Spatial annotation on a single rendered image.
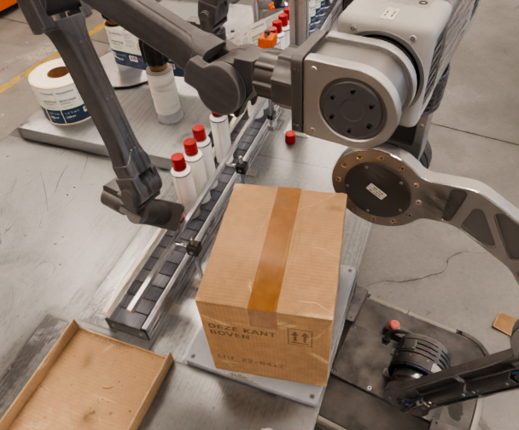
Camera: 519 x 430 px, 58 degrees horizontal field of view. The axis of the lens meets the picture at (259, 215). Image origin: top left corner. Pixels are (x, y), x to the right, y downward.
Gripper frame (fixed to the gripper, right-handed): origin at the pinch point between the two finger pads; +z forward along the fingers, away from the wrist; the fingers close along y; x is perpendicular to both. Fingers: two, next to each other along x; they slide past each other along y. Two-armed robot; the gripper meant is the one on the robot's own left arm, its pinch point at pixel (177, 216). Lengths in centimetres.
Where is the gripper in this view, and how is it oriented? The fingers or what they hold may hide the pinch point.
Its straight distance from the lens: 122.4
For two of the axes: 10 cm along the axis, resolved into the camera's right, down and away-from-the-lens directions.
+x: -2.2, 9.8, 0.1
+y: -9.3, -2.1, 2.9
